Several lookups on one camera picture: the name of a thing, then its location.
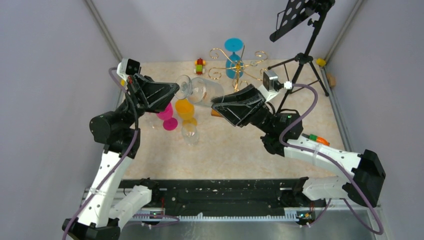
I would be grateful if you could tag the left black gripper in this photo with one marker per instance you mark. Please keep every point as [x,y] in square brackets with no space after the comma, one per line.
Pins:
[155,95]

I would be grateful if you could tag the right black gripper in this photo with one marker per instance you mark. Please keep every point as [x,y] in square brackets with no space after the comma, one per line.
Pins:
[239,113]

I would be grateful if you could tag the magenta wine glass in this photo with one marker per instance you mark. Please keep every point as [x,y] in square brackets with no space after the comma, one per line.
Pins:
[169,123]

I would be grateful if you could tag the yellow wine glass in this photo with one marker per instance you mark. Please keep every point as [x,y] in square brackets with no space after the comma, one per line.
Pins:
[186,110]

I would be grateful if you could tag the blue wine glass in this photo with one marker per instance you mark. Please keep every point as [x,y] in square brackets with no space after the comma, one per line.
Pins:
[232,45]

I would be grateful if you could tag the gold wire glass rack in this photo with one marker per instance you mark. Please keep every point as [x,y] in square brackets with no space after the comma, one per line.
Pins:
[240,67]

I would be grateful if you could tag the clear glass back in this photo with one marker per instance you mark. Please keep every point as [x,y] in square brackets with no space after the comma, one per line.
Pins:
[198,91]

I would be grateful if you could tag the clear glass front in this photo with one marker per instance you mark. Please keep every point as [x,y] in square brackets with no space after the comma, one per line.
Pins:
[190,134]

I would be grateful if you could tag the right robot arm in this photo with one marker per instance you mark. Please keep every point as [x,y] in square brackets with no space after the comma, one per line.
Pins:
[358,176]

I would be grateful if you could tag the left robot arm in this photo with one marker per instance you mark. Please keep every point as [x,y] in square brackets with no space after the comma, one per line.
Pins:
[98,217]

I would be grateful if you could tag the colourful toy car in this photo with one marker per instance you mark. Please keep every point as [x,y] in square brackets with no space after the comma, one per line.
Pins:
[199,66]

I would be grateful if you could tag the orange tape dispenser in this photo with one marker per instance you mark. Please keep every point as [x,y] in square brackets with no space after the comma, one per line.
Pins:
[316,138]

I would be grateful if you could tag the yellow corner clamp right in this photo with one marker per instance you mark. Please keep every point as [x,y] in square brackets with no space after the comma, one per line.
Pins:
[321,62]

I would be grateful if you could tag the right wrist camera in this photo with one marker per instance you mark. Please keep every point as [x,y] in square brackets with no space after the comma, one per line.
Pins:
[271,86]

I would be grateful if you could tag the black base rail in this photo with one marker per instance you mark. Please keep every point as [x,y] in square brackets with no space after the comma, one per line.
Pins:
[225,197]

